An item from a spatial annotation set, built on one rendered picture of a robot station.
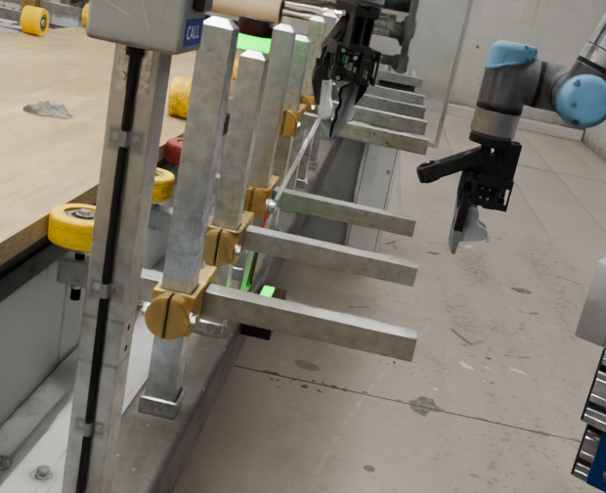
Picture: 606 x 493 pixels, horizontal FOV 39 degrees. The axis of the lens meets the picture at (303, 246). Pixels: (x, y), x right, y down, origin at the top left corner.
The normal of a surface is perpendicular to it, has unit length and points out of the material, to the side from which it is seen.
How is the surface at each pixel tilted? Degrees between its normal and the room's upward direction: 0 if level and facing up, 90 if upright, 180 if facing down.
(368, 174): 90
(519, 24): 90
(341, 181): 90
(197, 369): 0
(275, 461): 0
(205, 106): 90
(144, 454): 0
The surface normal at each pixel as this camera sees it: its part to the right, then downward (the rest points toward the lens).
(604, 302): -0.58, 0.15
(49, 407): 0.18, -0.94
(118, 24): -0.12, 0.28
